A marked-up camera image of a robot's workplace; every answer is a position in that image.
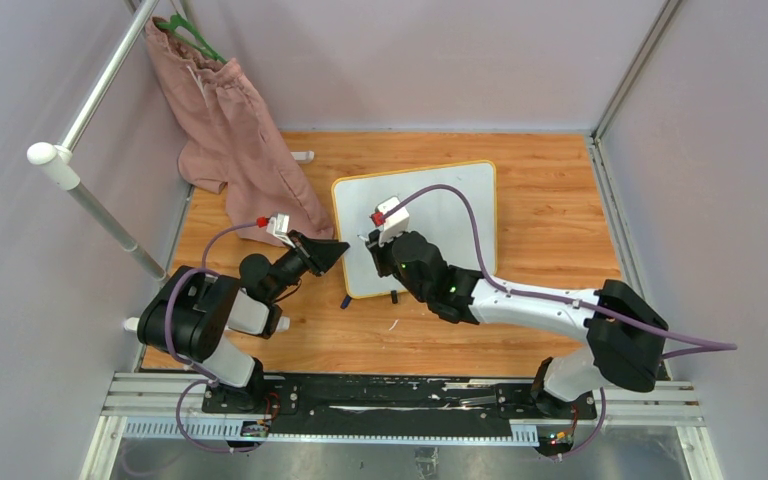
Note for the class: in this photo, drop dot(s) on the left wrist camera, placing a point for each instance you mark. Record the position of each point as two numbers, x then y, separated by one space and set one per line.
276 228

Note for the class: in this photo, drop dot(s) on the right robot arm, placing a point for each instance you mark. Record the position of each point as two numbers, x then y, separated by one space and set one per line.
618 330

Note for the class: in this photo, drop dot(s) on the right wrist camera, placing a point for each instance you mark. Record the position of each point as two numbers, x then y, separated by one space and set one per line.
390 221

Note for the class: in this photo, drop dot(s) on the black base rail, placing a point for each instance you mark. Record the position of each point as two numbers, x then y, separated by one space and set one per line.
385 409

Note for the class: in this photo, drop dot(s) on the metal clothes rack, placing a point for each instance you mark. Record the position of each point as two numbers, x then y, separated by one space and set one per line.
84 283

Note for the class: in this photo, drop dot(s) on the yellow framed whiteboard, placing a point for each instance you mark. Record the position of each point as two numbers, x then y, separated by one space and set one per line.
440 216

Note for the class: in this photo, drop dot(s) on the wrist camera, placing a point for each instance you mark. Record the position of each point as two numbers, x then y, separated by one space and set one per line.
276 228
390 221

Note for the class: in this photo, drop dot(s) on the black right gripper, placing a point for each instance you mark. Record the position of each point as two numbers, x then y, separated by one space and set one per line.
381 251

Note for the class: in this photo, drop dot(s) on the green clothes hanger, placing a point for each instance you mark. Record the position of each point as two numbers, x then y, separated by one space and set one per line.
197 41

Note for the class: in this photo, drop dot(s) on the pink cloth garment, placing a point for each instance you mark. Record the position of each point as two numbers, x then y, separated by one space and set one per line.
233 144

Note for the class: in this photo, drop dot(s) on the blue marker cap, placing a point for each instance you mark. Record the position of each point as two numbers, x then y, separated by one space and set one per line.
345 301

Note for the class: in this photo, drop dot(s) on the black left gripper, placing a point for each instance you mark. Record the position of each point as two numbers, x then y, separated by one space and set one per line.
320 255

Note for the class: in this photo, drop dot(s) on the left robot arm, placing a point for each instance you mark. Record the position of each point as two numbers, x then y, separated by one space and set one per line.
189 318

